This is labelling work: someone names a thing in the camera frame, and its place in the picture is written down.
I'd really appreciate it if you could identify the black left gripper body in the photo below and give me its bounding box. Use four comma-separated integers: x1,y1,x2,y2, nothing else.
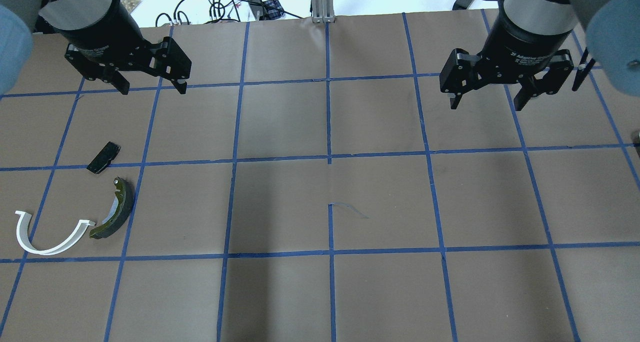
64,36,192,82

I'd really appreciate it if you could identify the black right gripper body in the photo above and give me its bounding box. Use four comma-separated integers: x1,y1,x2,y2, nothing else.
439,48,574,94

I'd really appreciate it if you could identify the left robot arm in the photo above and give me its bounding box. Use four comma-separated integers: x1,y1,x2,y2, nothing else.
0,0,192,95

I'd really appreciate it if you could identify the black brake pad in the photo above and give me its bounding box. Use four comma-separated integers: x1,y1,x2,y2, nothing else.
86,141,121,174

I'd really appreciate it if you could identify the olive brake shoe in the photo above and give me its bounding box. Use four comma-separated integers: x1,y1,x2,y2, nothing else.
89,177,135,240

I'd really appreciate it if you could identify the white curved plastic part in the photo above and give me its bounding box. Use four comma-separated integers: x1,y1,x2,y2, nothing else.
14,210,96,257

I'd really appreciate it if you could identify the black cable bundle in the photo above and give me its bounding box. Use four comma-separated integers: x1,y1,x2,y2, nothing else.
155,0,306,27

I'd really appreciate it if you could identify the aluminium frame post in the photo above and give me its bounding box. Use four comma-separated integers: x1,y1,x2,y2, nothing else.
310,0,336,23

